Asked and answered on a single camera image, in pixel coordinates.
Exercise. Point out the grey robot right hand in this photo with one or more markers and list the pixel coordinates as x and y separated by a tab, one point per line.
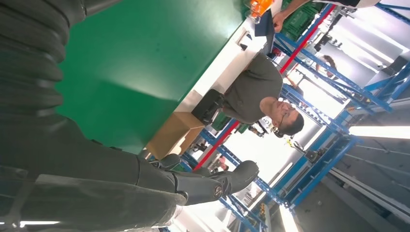
80	160

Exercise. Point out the tablet in blue case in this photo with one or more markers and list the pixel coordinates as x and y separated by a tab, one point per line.
266	28

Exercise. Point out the green crate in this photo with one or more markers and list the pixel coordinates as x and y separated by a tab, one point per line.
221	121
299	20

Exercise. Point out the person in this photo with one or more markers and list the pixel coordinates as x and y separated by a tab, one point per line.
328	64
307	4
253	89
222	164

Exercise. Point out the flat white box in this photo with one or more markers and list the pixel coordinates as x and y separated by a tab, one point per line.
243	36

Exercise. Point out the white table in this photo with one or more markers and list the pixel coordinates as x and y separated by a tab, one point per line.
221	64

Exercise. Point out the cardboard box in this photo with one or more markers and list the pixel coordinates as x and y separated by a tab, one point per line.
173	134

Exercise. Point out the background robot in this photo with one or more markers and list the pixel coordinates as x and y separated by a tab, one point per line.
266	126

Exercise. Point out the black equipment case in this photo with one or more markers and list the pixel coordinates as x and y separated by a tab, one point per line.
208	105

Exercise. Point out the ceiling lamp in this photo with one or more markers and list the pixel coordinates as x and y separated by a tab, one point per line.
287	219
378	132

